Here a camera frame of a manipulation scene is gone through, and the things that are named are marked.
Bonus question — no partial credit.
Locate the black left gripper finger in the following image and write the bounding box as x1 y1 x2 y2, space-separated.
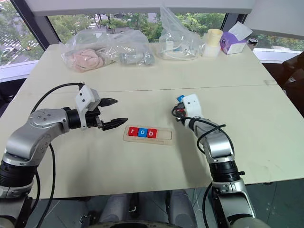
101 117 129 131
99 97 119 108

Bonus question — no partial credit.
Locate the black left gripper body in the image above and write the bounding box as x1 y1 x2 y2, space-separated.
85 106 105 129

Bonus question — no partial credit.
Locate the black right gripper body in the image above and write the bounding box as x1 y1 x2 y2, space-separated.
171 104 188 123

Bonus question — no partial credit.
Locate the wooden letter tray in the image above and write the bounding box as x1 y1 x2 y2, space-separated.
123 125 174 146

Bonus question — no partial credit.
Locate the plastic bag with pink cloth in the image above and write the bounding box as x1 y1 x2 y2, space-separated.
60 29 159 73

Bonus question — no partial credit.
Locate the clear plastic bag with parts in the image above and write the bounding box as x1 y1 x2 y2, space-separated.
155 4 206 61

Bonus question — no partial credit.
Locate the cream plastic cylinder container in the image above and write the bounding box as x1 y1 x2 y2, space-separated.
202 28 224 58

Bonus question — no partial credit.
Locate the purple tissue box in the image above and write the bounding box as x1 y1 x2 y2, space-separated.
219 21 253 56

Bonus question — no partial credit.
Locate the grey rounded leg shape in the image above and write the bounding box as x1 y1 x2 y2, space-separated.
99 192 134 225

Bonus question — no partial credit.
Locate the small jar with dark lid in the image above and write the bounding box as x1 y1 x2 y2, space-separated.
247 38 258 51

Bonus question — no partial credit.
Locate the dark brown object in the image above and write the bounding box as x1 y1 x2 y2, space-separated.
276 50 304 114

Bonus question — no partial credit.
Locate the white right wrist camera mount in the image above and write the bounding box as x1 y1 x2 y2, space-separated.
181 94 203 119

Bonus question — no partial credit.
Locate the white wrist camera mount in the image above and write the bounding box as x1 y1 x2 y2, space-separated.
75 86 101 131
181 94 203 119

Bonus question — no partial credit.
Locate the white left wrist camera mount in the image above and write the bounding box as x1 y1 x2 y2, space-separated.
75 86 101 131

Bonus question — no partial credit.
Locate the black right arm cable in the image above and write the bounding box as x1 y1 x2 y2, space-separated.
171 106 228 155

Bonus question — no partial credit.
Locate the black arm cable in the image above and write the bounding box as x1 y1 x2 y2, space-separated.
28 82 86 214
171 106 228 155

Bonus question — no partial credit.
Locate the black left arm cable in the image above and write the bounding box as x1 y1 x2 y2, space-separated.
28 82 86 214

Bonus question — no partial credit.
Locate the dark window frame post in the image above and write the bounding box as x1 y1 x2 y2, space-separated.
222 13 248 33
17 0 60 51

